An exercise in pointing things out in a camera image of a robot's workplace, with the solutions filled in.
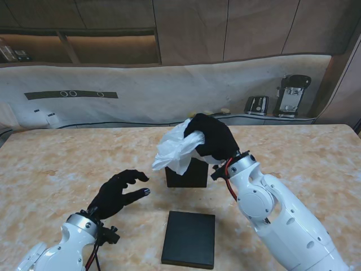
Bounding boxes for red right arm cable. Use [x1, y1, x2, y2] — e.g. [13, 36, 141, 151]
[224, 157, 239, 203]

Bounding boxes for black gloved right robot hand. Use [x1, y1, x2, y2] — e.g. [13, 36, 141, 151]
[184, 112, 240, 166]

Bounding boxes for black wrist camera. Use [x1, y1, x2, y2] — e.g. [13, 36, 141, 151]
[98, 225, 121, 246]
[210, 165, 228, 181]

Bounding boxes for white printed plastic bag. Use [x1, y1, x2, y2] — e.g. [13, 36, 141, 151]
[151, 118, 223, 176]

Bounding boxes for small black shelf device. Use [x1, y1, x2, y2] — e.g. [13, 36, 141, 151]
[14, 50, 32, 62]

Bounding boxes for white protective cover sheet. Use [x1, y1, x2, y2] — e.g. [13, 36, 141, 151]
[0, 53, 333, 130]

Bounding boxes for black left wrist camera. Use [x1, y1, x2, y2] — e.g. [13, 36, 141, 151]
[98, 225, 121, 246]

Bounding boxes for black box lid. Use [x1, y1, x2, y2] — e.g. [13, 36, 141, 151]
[161, 211, 216, 270]

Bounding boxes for black silver espresso machine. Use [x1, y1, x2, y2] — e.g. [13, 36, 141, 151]
[272, 74, 312, 119]

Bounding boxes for open black gift box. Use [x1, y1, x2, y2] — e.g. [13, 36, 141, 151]
[165, 156, 210, 189]

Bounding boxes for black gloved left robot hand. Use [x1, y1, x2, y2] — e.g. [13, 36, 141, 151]
[89, 169, 152, 221]

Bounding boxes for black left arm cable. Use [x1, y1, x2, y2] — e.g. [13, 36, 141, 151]
[84, 242, 102, 271]

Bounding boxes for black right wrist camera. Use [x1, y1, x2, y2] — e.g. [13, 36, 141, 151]
[210, 165, 228, 181]

